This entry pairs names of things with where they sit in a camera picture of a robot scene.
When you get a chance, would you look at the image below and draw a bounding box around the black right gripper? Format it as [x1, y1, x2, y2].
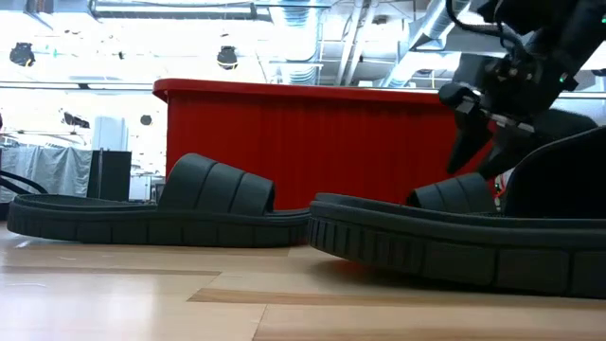
[446, 50, 599, 182]

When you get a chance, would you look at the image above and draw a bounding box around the dark grey foam slide sandal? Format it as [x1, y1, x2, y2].
[7, 152, 312, 249]
[307, 123, 606, 300]
[406, 171, 499, 215]

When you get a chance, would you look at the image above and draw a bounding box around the red plastic bin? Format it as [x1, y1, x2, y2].
[151, 78, 503, 212]

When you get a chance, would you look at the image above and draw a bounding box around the red ribbon tag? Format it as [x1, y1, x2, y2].
[490, 170, 511, 209]

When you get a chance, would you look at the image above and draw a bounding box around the black ceiling dome lamp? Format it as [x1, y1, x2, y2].
[9, 42, 37, 68]
[216, 45, 240, 72]

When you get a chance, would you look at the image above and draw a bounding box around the black box cabinet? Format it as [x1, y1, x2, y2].
[87, 149, 134, 202]

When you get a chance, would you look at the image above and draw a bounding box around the white cabinet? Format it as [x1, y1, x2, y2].
[91, 115, 130, 153]

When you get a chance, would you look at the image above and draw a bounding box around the grey cloth cover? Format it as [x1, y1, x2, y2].
[0, 145, 94, 204]

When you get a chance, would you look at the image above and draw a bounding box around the black right camera cable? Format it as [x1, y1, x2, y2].
[444, 0, 527, 48]

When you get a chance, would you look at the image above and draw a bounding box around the silver spiral air duct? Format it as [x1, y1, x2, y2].
[278, 3, 324, 86]
[381, 0, 477, 89]

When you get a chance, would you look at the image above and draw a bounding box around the black curved cable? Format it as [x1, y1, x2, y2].
[0, 169, 49, 196]

